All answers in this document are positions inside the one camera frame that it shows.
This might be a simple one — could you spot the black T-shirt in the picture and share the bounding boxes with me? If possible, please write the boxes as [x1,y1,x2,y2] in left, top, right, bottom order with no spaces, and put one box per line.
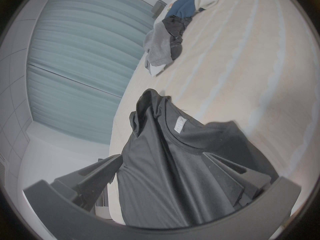
[117,89,280,229]

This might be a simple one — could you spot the blue-green curtain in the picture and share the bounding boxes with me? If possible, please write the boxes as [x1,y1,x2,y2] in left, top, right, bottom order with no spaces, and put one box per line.
[27,0,157,97]
[26,63,122,145]

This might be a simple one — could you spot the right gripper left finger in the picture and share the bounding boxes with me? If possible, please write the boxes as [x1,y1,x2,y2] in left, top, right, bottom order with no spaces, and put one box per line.
[54,154,124,211]

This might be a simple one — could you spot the pile of clothes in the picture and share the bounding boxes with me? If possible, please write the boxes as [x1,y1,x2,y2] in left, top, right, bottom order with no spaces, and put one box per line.
[143,0,221,77]

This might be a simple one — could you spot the bed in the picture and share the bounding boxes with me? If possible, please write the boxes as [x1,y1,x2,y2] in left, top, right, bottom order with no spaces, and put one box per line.
[109,0,316,224]

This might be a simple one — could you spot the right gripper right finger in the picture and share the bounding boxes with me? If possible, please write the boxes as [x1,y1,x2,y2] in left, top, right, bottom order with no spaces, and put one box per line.
[202,152,272,207]

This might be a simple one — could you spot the grey bedside table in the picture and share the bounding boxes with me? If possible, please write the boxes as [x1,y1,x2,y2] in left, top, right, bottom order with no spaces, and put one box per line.
[152,1,166,17]

